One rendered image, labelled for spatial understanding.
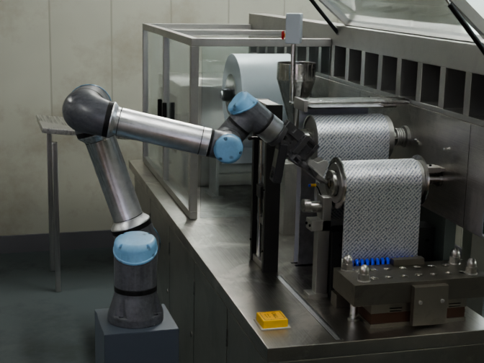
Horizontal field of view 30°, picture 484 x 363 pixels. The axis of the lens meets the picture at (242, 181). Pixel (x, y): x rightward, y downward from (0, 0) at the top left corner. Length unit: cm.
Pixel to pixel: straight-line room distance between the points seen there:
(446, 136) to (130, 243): 97
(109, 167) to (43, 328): 253
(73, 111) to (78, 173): 383
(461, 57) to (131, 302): 114
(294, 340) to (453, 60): 92
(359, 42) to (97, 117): 127
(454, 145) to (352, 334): 63
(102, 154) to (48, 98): 361
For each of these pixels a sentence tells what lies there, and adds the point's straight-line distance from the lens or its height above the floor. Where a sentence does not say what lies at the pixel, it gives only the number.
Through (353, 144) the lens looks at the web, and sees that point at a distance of 280.
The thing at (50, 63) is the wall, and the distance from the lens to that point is 608.
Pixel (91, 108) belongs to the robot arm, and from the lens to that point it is 236.
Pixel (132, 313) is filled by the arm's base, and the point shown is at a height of 94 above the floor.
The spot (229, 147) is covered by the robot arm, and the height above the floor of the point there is 139.
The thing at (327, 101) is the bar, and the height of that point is 145.
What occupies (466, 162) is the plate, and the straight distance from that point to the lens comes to 260.
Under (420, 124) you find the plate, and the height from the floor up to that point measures 139.
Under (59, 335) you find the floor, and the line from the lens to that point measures 485.
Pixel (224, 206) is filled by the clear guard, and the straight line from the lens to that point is 356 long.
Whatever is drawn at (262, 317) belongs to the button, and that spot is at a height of 92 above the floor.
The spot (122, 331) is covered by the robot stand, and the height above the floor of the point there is 90.
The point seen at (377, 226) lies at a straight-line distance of 262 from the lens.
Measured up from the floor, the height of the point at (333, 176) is 127.
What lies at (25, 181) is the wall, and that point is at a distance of 619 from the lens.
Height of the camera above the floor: 180
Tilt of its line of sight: 12 degrees down
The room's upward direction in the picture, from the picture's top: 1 degrees clockwise
